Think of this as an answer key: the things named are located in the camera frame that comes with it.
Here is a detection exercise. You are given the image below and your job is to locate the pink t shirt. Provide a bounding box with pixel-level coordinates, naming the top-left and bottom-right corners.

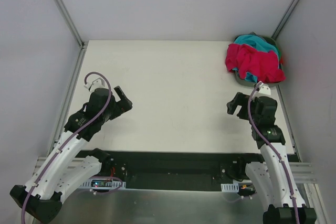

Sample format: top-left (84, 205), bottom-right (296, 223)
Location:
top-left (225, 44), bottom-right (286, 83)

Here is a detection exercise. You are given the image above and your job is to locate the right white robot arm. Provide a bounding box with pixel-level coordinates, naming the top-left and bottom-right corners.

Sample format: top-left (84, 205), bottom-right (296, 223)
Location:
top-left (227, 92), bottom-right (317, 223)

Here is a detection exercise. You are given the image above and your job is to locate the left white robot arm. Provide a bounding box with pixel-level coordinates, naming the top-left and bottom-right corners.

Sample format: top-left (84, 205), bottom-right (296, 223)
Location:
top-left (10, 86), bottom-right (132, 223)

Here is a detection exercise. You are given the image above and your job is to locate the grey laundry basket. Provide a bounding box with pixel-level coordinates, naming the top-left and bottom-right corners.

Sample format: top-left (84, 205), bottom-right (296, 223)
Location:
top-left (232, 31), bottom-right (287, 89)

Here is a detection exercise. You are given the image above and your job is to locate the teal t shirt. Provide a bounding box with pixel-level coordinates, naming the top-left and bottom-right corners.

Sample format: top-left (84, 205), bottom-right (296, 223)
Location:
top-left (233, 33), bottom-right (279, 83)

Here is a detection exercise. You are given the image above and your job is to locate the green t shirt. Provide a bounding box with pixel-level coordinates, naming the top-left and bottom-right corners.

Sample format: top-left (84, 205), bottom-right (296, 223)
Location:
top-left (275, 46), bottom-right (284, 65)

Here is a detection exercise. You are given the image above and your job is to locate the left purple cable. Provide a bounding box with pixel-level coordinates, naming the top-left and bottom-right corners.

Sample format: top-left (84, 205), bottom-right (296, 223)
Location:
top-left (20, 71), bottom-right (124, 224)

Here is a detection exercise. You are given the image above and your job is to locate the purple cable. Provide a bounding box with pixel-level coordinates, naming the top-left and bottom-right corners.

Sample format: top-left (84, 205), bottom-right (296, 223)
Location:
top-left (20, 71), bottom-right (124, 224)
top-left (223, 81), bottom-right (300, 224)

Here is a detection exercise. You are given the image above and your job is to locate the left aluminium frame post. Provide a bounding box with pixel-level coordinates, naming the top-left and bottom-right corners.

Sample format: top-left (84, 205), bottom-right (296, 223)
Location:
top-left (54, 0), bottom-right (86, 49)

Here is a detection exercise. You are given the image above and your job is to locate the aluminium frame post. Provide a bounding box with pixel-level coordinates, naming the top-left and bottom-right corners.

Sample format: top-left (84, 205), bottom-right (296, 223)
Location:
top-left (54, 0), bottom-right (86, 49)
top-left (271, 0), bottom-right (301, 40)

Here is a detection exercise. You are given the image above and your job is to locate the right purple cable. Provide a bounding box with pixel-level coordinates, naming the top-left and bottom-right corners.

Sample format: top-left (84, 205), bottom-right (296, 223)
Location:
top-left (223, 81), bottom-right (300, 224)

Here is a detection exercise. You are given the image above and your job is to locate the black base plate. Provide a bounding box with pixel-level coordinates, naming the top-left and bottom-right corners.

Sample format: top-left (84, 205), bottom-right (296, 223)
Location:
top-left (108, 151), bottom-right (264, 191)

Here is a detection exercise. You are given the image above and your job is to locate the white slotted cable duct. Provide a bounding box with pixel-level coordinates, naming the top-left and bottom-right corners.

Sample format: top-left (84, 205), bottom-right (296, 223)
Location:
top-left (78, 177), bottom-right (126, 190)

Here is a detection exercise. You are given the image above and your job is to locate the right white cable duct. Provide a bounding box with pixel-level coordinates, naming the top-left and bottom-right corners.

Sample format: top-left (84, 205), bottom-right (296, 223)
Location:
top-left (220, 183), bottom-right (239, 193)

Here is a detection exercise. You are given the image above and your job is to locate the aluminium front rail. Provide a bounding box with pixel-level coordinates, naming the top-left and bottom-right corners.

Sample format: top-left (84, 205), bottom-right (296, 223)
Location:
top-left (33, 155), bottom-right (318, 184)

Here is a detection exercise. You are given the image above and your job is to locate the right aluminium frame post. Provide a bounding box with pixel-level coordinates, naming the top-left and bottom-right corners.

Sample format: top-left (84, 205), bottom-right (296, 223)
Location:
top-left (271, 0), bottom-right (301, 40)

